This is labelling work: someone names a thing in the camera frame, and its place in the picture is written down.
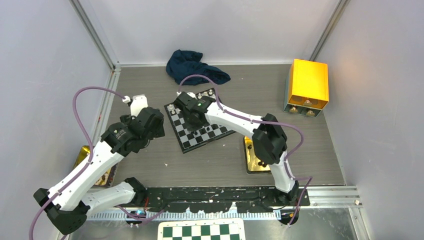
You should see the orange drawer box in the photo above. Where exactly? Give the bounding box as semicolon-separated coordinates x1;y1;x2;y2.
283;58;330;118

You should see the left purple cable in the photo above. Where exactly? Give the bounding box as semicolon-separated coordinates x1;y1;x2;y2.
28;86;167;240

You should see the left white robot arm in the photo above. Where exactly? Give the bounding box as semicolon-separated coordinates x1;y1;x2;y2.
33;106;165;235

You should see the gold tin with white pieces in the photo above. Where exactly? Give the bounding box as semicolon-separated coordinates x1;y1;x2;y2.
72;145;118;189

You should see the gold tin with black pieces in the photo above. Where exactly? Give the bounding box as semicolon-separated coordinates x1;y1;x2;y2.
243;136;271;175

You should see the green white checker board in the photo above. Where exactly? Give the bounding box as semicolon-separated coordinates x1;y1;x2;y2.
157;218;246;240

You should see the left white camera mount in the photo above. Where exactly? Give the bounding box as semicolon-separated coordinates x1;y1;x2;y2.
122;94;149;117

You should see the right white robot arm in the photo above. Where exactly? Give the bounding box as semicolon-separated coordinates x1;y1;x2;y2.
173;91;299;206

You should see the dark blue cloth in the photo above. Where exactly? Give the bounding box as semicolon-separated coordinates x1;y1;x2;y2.
165;49;231;86

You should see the black white chess board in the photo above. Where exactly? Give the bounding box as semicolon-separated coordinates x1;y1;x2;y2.
164;88;235;154

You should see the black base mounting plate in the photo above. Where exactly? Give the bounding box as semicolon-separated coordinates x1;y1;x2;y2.
122;186;310;214

